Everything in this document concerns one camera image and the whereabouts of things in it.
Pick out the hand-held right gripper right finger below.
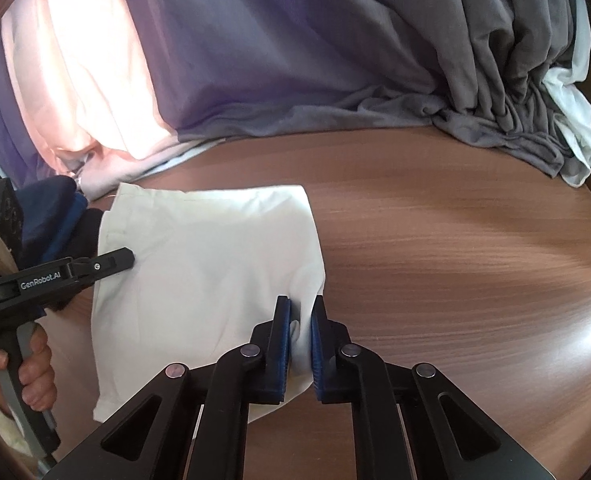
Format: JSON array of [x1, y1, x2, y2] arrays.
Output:
[[310, 296, 555, 480]]

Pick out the white pants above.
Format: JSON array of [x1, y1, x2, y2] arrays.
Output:
[[91, 183, 327, 424]]

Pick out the person's left hand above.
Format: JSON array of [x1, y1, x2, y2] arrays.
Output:
[[0, 328, 59, 412]]

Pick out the white sheer curtain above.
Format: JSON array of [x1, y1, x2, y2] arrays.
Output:
[[542, 0, 591, 189]]

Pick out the blue folded garment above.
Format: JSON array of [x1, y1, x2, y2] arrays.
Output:
[[69, 192, 92, 233]]

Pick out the dark navy folded garment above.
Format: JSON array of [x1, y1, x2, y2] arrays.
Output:
[[17, 175, 79, 263]]

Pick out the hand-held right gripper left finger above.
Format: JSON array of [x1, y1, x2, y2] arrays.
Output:
[[50, 296, 294, 480]]

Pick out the pink sheer curtain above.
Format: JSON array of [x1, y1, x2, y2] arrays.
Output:
[[0, 0, 217, 202]]

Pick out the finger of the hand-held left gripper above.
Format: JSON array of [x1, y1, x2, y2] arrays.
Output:
[[69, 248, 136, 287]]

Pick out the grey curtain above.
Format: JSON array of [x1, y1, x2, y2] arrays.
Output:
[[0, 35, 43, 188], [114, 0, 582, 181]]

